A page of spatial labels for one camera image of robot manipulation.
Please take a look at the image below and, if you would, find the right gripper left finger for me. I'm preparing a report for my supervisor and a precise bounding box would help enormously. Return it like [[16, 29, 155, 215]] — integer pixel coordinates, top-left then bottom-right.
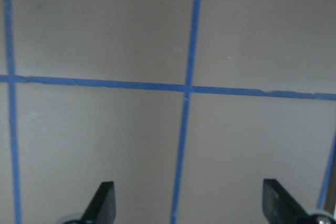
[[79, 182, 116, 224]]

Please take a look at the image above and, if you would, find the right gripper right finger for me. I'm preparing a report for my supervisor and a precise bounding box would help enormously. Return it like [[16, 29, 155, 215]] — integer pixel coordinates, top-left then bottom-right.
[[262, 179, 311, 224]]

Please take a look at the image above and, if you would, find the brown paper table cover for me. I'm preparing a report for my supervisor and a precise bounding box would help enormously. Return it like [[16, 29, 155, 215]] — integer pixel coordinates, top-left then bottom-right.
[[1, 0, 335, 223]]

